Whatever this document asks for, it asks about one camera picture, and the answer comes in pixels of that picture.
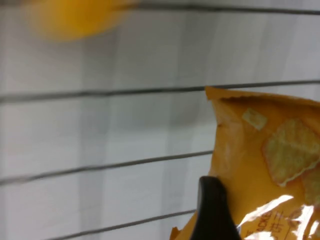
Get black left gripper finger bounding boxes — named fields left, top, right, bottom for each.
left=185, top=175, right=242, bottom=240

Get orange cracker snack pack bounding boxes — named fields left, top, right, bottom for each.
left=170, top=85, right=320, bottom=240

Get yellow rubber duck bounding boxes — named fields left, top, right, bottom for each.
left=27, top=0, right=141, bottom=42

